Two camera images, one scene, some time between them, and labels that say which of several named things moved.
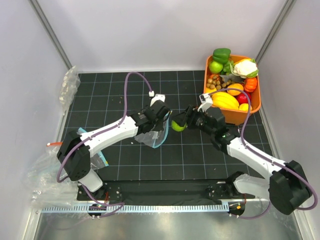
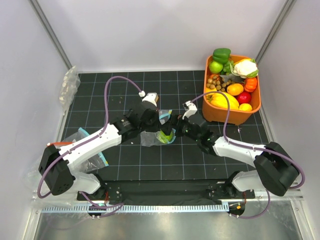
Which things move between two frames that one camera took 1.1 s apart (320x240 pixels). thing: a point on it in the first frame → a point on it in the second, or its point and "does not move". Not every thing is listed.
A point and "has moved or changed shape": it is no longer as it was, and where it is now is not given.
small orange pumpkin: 250,84 does not move
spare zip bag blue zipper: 98,160 does not move
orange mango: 234,92 does not move
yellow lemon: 244,107 does not move
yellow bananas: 224,100 does not move
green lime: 177,127 has moved or changed shape
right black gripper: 188,116 → 173,122
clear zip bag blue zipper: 154,138 has moved or changed shape
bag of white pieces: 70,83 does not move
